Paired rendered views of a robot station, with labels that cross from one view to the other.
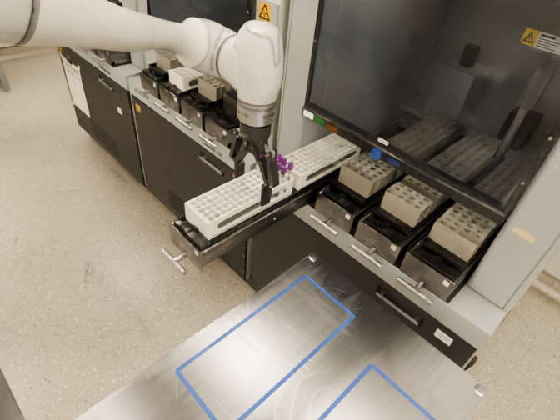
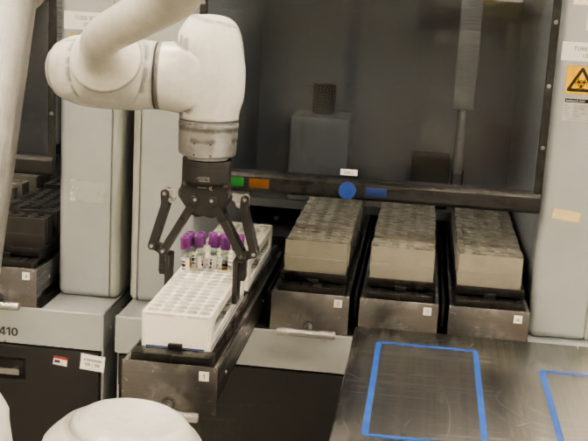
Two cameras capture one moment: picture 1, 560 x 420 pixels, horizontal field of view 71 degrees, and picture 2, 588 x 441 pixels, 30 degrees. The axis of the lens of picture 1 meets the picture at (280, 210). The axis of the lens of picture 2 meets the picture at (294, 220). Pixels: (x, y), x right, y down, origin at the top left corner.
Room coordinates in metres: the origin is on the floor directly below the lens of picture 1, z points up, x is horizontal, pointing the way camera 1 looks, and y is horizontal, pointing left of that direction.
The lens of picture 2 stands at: (-0.59, 0.92, 1.34)
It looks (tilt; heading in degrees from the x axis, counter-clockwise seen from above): 13 degrees down; 325
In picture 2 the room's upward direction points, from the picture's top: 3 degrees clockwise
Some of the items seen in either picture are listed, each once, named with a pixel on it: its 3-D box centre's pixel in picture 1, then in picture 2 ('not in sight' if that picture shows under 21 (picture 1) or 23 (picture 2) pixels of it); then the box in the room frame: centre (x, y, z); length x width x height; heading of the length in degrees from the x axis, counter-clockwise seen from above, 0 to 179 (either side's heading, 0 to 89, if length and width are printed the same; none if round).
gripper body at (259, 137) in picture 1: (255, 136); (206, 186); (0.84, 0.08, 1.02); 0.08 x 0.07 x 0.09; 49
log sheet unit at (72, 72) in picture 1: (73, 86); not in sight; (2.12, 1.28, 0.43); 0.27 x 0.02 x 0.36; 49
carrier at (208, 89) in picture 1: (209, 89); not in sight; (1.40, 0.32, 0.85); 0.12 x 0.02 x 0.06; 49
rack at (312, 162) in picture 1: (320, 159); (234, 256); (1.05, -0.11, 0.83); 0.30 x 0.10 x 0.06; 139
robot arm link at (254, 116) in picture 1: (257, 108); (207, 138); (0.84, 0.08, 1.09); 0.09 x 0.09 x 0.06
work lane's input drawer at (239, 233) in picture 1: (277, 195); (213, 314); (0.91, 0.01, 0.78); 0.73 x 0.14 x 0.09; 139
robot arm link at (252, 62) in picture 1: (254, 60); (201, 66); (0.84, 0.09, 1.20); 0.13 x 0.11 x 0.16; 53
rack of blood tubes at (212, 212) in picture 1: (242, 198); (197, 305); (0.81, 0.10, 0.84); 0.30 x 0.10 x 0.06; 139
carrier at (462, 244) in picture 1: (452, 239); (489, 270); (0.73, -0.44, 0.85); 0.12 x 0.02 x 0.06; 48
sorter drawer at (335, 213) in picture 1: (395, 171); (326, 262); (1.11, -0.37, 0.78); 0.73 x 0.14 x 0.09; 139
